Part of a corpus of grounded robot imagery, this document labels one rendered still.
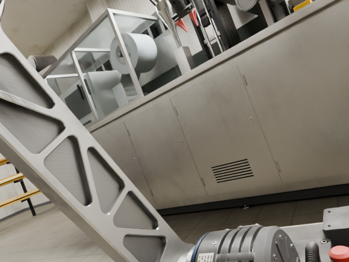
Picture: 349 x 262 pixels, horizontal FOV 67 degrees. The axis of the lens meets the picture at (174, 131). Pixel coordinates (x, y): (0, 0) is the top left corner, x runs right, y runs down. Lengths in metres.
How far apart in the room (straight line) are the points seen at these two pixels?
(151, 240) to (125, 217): 0.07
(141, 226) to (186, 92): 1.25
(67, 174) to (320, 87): 1.17
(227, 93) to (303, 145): 0.47
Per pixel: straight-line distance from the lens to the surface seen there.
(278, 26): 1.37
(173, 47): 2.41
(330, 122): 1.38
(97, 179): 0.41
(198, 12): 1.76
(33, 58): 5.43
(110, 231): 0.40
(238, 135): 1.51
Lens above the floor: 0.60
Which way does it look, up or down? level
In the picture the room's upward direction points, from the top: 21 degrees counter-clockwise
